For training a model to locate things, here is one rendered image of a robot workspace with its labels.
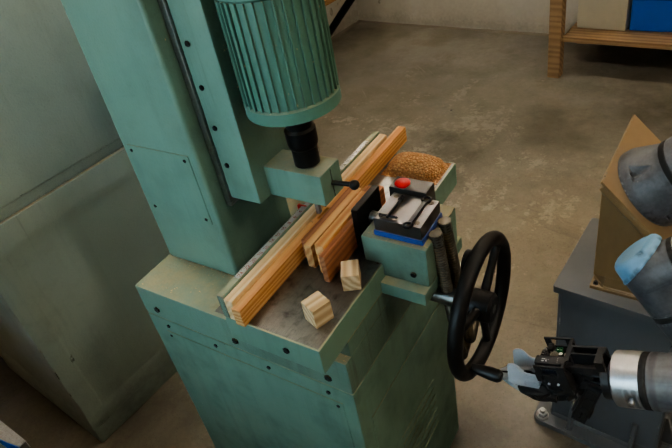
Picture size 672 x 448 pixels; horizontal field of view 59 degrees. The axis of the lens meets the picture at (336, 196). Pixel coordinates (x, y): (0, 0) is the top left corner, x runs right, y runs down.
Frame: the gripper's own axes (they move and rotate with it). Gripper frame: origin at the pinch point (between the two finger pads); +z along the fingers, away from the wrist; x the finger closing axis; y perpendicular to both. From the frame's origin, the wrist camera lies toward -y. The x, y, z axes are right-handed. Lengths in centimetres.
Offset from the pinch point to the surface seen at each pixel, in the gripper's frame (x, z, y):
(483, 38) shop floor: -325, 140, -25
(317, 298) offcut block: 14.7, 18.3, 32.0
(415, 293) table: 0.9, 10.1, 21.0
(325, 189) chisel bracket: -3.2, 22.1, 43.4
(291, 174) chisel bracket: -2, 28, 48
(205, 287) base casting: 10, 57, 31
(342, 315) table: 13.4, 16.4, 26.8
